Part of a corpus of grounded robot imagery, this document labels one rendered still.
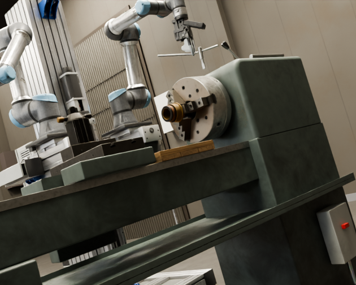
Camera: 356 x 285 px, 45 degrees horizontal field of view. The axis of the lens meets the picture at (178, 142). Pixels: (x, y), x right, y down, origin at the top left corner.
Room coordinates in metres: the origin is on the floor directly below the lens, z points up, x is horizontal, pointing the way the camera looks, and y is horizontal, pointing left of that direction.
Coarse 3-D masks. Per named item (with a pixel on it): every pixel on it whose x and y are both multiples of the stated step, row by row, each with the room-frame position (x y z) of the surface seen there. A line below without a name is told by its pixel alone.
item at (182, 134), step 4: (184, 116) 2.04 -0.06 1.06; (188, 116) 2.06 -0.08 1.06; (184, 120) 2.00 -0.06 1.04; (188, 120) 2.02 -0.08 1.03; (176, 124) 1.99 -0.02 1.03; (180, 124) 1.99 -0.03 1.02; (184, 124) 2.00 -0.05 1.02; (188, 124) 2.02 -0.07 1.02; (176, 128) 2.03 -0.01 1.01; (180, 128) 2.01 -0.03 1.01; (184, 128) 2.01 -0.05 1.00; (188, 128) 2.03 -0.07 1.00; (180, 132) 2.04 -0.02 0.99; (184, 132) 2.02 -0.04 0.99; (188, 132) 2.04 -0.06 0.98; (180, 136) 2.05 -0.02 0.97; (184, 136) 2.03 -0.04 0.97; (188, 136) 2.05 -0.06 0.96; (188, 140) 2.07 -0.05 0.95
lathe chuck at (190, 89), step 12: (180, 84) 2.03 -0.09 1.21; (192, 84) 1.97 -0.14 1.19; (204, 84) 1.93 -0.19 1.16; (216, 84) 1.98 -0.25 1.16; (192, 96) 1.99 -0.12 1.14; (204, 96) 1.94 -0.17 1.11; (216, 96) 1.94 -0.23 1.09; (204, 108) 1.95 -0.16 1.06; (216, 108) 1.93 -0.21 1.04; (192, 120) 2.02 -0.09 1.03; (204, 120) 1.97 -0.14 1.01; (216, 120) 1.95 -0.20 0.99; (192, 132) 2.04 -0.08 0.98; (204, 132) 1.98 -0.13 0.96; (216, 132) 2.01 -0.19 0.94
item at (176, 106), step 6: (162, 108) 1.94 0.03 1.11; (168, 108) 1.91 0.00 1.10; (174, 108) 1.92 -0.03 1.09; (180, 108) 1.94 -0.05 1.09; (162, 114) 1.95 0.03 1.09; (168, 114) 1.97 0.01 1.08; (174, 114) 1.91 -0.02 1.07; (180, 114) 1.93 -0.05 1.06; (168, 120) 1.93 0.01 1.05; (174, 120) 1.94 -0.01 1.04; (180, 120) 1.96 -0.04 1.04
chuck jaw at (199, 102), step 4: (208, 96) 1.92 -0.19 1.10; (212, 96) 1.93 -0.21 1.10; (196, 100) 1.92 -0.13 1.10; (200, 100) 1.90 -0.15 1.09; (204, 100) 1.91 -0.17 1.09; (208, 100) 1.93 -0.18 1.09; (212, 100) 1.92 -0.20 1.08; (184, 104) 1.93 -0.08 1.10; (188, 104) 1.94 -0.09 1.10; (192, 104) 1.92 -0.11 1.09; (196, 104) 1.93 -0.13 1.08; (200, 104) 1.91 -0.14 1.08; (204, 104) 1.90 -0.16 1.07; (208, 104) 1.92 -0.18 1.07; (184, 108) 1.93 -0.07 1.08; (188, 108) 1.94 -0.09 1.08; (192, 108) 1.92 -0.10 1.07; (196, 108) 1.93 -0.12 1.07; (200, 108) 1.95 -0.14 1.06; (184, 112) 1.94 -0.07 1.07; (188, 112) 1.95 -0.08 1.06; (192, 112) 1.98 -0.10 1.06
